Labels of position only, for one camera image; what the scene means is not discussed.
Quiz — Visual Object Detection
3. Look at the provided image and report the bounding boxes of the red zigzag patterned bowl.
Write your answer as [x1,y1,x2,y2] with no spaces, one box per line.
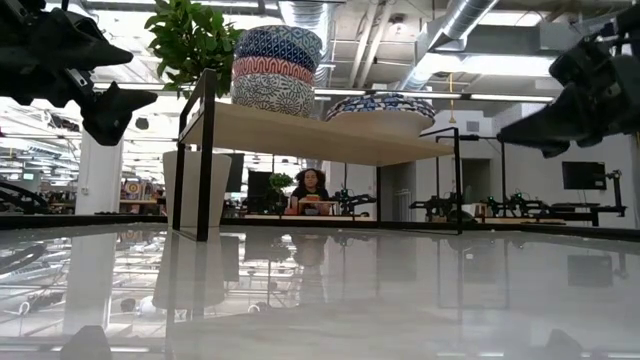
[231,55,319,87]

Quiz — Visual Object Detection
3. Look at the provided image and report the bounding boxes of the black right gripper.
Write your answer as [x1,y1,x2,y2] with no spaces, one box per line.
[496,3,640,160]

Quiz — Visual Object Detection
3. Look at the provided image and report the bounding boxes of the green leafy plant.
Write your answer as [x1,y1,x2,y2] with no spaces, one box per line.
[143,0,245,99]

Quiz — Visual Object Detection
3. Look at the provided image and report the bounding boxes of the blue patterned white plate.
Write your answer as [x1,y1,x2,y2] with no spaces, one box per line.
[325,92,437,123]

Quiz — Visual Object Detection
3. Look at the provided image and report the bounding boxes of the person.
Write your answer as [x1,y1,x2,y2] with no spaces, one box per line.
[287,167,333,217]

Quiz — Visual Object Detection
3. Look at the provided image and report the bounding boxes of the white plant pot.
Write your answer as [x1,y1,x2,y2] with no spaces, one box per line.
[162,149,234,229]

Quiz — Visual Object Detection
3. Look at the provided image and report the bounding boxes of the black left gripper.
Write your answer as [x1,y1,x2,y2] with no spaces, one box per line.
[0,0,159,147]

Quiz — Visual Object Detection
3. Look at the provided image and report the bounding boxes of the grey floral patterned bowl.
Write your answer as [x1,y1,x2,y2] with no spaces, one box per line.
[230,73,317,119]

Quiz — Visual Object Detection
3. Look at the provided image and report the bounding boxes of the wooden shelf with black frame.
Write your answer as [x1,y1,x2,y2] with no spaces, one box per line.
[171,68,464,243]

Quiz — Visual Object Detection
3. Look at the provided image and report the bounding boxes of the small background plant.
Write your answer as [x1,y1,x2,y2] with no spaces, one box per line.
[268,172,295,194]

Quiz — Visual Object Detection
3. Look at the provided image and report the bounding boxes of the blue patterned bowl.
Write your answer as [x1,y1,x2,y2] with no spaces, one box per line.
[233,24,324,74]

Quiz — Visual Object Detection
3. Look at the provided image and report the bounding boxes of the black wall monitor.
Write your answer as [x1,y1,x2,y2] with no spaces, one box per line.
[561,160,608,192]

